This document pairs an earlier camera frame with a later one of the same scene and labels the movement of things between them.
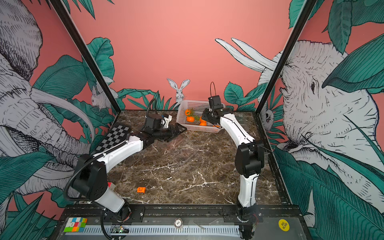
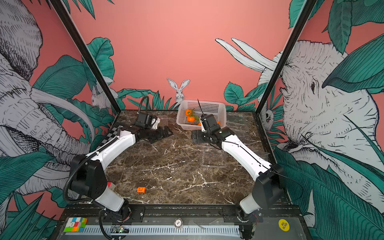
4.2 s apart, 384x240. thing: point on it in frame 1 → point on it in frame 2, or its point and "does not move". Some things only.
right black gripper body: [208, 115] → [210, 137]
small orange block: [141, 189] does not move
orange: [190, 119] does not move
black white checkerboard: [117, 134] does not move
